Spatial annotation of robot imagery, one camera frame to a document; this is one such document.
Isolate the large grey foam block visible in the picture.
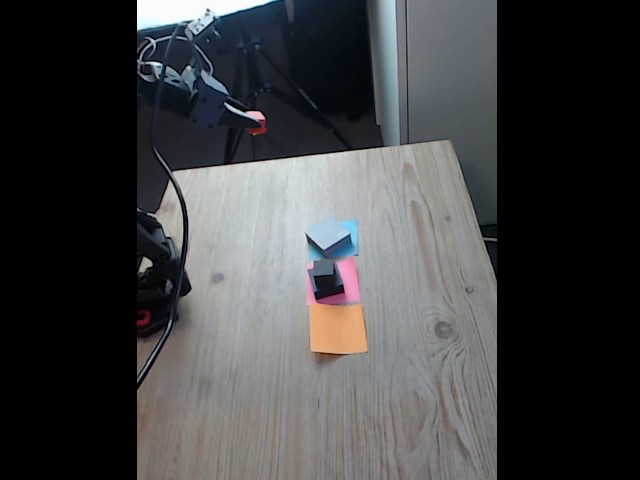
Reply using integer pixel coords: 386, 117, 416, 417
305, 219, 352, 259

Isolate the small black foam block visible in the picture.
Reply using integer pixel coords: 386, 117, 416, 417
312, 259, 337, 292

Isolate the medium dark foam block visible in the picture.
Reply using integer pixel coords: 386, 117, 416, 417
307, 263, 347, 303

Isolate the black tripod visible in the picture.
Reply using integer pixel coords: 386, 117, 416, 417
223, 34, 355, 164

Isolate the blue paper sheet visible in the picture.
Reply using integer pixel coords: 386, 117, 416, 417
307, 217, 360, 260

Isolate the pink paper sheet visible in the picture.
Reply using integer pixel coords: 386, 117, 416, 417
304, 257, 361, 307

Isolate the white cabinet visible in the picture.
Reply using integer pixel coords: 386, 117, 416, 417
367, 0, 498, 226

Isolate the red and black table clamp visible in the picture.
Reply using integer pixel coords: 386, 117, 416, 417
137, 302, 180, 339

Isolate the orange paper sheet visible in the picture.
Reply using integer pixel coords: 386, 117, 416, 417
309, 303, 369, 356

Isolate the black cable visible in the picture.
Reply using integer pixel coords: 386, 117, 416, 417
137, 22, 194, 389

